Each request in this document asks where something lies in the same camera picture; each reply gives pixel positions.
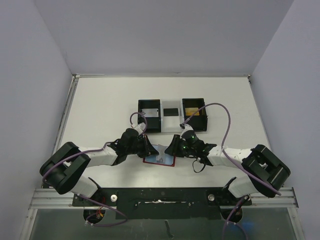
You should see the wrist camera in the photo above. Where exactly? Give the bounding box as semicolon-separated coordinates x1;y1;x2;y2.
131;122;146;134
180;124;198;141

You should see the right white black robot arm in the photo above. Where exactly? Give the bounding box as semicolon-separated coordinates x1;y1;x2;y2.
164;129;291;205

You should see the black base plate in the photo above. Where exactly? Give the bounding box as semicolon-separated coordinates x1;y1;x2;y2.
72;187;239;220

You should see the gold VIP card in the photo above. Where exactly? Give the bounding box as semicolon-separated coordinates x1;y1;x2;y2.
185;107;200;117

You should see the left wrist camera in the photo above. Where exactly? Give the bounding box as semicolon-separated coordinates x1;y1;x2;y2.
131;122;146;134

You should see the red leather card holder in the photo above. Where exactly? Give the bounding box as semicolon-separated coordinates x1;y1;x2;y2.
143;144;176;167

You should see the white middle bin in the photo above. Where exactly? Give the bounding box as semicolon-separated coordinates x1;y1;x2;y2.
160;99;184;134

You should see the short black cable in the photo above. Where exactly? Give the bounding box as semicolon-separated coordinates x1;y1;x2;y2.
191;158;207;174

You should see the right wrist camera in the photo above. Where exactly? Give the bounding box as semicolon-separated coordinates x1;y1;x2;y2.
180;124;198;141

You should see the right black bin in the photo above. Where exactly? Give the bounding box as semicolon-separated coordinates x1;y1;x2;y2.
182;98;208;132

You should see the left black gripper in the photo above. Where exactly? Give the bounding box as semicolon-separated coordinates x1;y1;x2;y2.
126;134;159;158

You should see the left black bin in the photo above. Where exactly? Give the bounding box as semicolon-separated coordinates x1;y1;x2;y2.
138;99;161;134

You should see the black card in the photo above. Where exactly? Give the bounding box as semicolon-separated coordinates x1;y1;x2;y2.
163;108;179;117

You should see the aluminium left rail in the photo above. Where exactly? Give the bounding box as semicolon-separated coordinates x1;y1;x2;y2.
52;74;80;155

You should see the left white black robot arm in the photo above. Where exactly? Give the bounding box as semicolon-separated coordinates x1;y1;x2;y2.
39;127;159;206

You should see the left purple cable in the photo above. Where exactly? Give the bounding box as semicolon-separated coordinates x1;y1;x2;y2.
41;112;148;228

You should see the aluminium rail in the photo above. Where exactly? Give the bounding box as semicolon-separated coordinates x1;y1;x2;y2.
28;186;299;210
52;74;80;155

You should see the black bin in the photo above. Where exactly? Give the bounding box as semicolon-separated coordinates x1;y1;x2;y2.
138;99;161;134
182;98;208;132

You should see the aluminium front rail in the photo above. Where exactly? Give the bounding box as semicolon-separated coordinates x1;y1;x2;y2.
28;186;299;210

